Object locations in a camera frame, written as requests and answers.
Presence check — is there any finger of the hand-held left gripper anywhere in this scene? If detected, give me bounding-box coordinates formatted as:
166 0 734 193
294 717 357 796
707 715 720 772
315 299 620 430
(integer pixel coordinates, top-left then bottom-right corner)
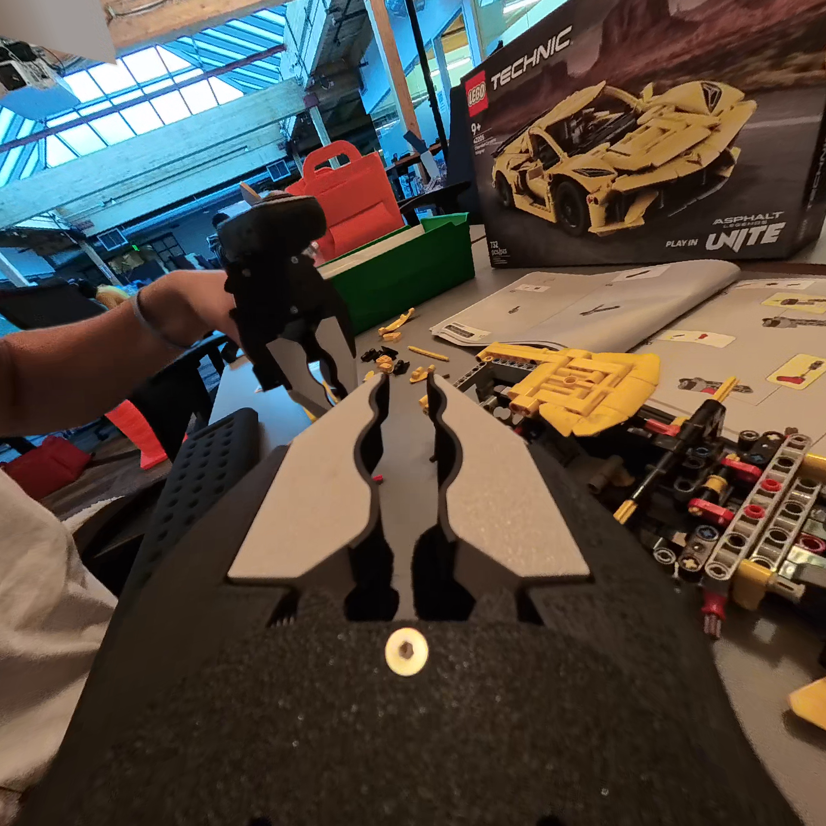
313 305 360 398
265 330 338 418

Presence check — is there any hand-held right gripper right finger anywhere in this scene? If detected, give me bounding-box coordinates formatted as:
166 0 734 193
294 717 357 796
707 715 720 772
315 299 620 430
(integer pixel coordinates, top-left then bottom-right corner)
412 373 592 622

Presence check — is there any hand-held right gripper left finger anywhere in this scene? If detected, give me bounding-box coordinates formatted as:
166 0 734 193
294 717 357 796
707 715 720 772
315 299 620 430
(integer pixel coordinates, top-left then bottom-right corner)
226 373 398 622

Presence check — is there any pile of yellow black pieces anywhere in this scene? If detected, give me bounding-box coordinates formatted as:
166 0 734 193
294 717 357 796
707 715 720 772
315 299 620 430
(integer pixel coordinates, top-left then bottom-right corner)
359 308 453 415

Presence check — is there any yellow toy car model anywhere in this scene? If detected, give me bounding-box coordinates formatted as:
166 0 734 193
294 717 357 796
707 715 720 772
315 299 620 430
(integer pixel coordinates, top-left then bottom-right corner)
452 342 826 641

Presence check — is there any person's left forearm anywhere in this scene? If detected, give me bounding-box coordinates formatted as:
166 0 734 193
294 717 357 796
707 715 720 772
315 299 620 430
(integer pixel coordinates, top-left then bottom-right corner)
0 287 165 440

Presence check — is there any grey desk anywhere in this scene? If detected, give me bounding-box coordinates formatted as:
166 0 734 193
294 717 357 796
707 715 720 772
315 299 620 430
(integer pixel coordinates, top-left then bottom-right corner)
210 222 826 826

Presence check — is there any person's left hand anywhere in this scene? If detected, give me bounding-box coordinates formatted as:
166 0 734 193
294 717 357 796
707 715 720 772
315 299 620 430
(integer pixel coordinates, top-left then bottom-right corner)
137 270 243 351

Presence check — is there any green plastic bin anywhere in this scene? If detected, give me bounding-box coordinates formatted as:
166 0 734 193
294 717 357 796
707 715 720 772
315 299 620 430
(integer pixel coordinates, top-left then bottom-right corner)
318 212 476 336

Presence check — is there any white papers stack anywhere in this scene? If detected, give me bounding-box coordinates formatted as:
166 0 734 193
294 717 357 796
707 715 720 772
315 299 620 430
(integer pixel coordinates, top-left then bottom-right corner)
321 222 425 271

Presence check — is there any black perforated chair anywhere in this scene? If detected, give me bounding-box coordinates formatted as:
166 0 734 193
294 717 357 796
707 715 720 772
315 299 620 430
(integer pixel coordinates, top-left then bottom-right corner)
71 407 288 646

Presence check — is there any orange bag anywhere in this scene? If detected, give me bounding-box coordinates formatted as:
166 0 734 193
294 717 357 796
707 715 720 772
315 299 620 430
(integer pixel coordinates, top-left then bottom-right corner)
284 139 405 262

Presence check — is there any orange cone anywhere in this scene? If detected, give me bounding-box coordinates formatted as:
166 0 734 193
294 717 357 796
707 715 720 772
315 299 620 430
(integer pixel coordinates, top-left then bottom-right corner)
105 399 174 471

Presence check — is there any black office chair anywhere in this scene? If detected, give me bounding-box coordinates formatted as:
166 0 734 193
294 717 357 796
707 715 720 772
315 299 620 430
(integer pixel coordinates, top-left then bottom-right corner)
397 126 481 223

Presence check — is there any grey instruction booklet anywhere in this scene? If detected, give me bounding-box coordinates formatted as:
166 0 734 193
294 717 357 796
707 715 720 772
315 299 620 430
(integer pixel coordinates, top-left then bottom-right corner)
430 259 826 453

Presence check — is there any black floor lamp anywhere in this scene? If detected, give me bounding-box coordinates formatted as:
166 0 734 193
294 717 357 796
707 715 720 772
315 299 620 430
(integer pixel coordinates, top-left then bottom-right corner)
408 0 450 163

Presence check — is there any person's white shirt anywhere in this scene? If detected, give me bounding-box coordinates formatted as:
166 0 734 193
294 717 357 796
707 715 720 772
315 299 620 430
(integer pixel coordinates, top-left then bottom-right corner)
0 471 118 793

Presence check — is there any toy car box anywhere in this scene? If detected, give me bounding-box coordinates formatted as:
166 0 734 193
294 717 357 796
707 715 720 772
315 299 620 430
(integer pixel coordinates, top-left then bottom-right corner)
461 0 826 267

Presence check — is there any yellow paper sheet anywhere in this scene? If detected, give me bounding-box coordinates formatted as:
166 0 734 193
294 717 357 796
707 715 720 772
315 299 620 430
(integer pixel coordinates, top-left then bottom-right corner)
787 676 826 732

